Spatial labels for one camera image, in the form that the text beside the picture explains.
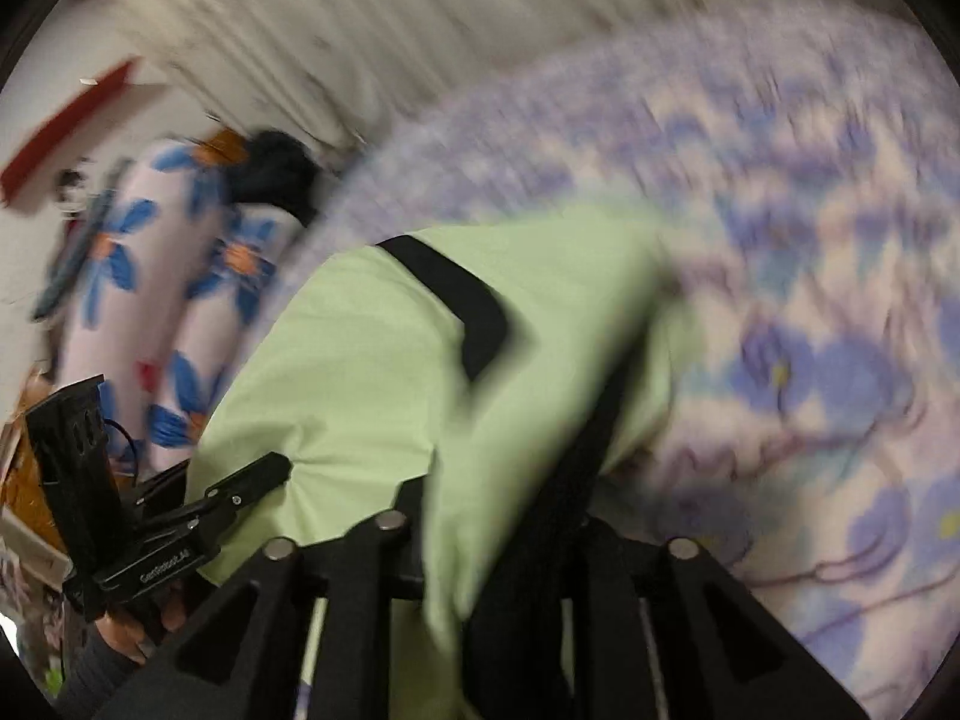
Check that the white blue-flowered rolled quilt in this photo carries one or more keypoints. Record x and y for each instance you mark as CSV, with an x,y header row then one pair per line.
x,y
217,292
142,277

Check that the purple floral fleece blanket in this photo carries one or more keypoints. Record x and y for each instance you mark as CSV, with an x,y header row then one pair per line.
x,y
787,277

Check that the pile of grey clothes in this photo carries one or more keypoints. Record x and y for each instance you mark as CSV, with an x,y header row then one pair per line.
x,y
75,255

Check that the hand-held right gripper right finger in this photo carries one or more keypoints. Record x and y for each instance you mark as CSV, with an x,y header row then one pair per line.
x,y
622,577

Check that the person's left hand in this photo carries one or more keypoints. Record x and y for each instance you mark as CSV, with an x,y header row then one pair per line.
x,y
127,634

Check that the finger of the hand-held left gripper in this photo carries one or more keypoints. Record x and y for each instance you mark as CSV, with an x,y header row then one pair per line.
x,y
251,478

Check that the green and black hooded jacket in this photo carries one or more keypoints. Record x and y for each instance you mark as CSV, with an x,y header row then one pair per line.
x,y
360,360

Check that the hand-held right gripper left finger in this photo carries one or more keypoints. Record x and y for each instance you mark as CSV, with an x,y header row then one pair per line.
x,y
375,562

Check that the black crumpled cloth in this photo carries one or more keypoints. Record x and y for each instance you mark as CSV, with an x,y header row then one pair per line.
x,y
274,172

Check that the red wall sticker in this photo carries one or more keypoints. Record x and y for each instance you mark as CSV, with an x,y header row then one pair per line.
x,y
60,131

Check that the white patterned curtain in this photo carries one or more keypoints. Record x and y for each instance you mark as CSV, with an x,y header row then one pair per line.
x,y
375,30

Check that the person's left forearm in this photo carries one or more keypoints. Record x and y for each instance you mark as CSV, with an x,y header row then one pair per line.
x,y
94,679

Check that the cartoon wall sticker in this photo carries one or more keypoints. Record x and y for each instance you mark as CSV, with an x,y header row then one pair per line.
x,y
75,191

